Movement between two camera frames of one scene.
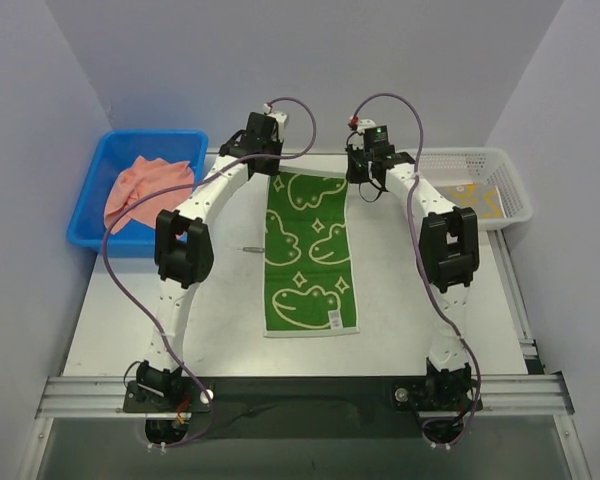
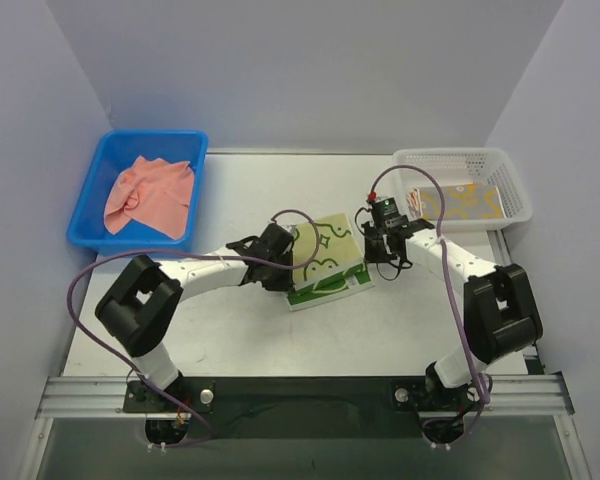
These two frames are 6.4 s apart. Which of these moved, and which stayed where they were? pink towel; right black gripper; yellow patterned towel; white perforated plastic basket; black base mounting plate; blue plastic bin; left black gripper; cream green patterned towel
Moved: left black gripper; right black gripper; cream green patterned towel
Stayed: white perforated plastic basket; pink towel; yellow patterned towel; black base mounting plate; blue plastic bin
